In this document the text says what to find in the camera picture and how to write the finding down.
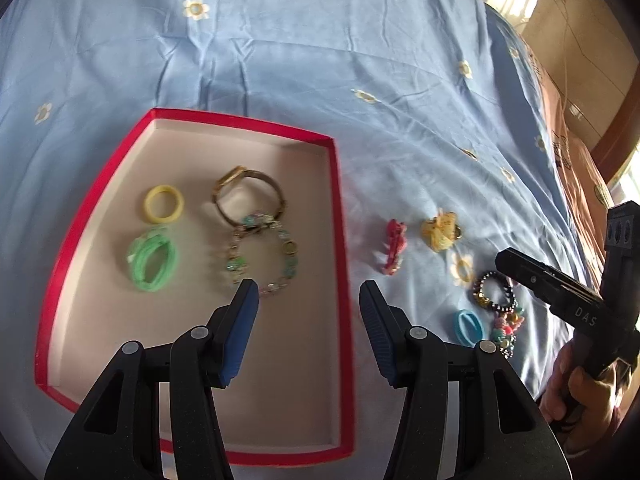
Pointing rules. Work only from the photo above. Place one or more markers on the yellow claw hair clip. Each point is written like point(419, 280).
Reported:
point(437, 232)

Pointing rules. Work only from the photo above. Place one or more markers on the red hair clip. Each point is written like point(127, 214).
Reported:
point(392, 247)

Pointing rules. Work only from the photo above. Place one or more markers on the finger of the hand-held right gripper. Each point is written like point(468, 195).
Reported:
point(622, 260)
point(560, 292)

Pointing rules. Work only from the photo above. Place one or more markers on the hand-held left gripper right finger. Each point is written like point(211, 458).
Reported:
point(377, 330)

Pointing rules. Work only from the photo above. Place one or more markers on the red shallow cardboard box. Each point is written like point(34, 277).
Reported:
point(280, 360)

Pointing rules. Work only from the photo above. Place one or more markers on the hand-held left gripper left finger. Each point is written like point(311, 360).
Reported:
point(240, 330)

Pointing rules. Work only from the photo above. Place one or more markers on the person's right hand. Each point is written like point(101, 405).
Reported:
point(585, 400)

